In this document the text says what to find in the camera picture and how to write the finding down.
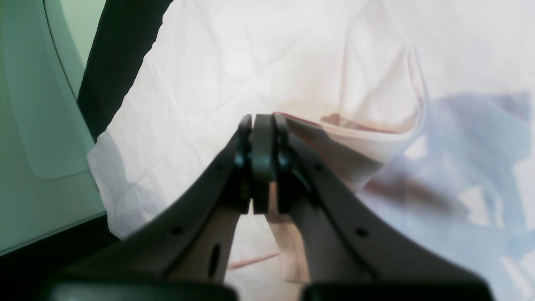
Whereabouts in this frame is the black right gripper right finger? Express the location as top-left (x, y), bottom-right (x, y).
top-left (274, 114), bottom-right (493, 301)

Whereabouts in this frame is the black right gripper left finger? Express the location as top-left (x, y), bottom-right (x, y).
top-left (42, 115), bottom-right (276, 301)

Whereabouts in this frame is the pink T-shirt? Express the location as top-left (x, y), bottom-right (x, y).
top-left (87, 0), bottom-right (534, 301)

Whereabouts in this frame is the black table cloth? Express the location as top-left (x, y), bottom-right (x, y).
top-left (1, 0), bottom-right (170, 301)

